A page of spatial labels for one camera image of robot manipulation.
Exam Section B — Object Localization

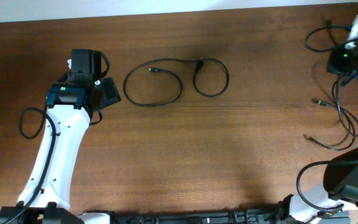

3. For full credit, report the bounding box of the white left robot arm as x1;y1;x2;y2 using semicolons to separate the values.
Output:
0;49;121;223

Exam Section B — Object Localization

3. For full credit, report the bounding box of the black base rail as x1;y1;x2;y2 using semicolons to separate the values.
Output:
76;203;351;224

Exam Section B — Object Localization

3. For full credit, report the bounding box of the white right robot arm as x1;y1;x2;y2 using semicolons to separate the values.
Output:
246;16;358;223

